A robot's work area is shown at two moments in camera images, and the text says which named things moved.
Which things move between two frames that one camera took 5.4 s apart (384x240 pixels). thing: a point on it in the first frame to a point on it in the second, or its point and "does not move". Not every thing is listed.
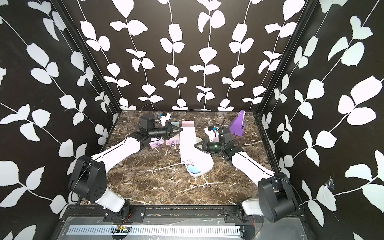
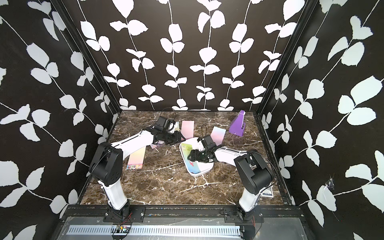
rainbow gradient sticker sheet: (188, 154) to (135, 160)
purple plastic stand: (238, 125) does not move
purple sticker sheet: (154, 144) does not move
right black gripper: (206, 147) to (197, 158)
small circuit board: (120, 228) does not move
